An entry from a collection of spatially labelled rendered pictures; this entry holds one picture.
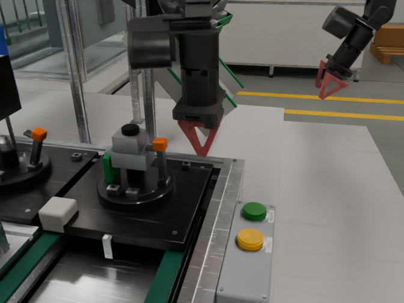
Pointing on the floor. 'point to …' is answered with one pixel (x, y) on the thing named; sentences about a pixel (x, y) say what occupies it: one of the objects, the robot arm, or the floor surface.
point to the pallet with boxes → (388, 43)
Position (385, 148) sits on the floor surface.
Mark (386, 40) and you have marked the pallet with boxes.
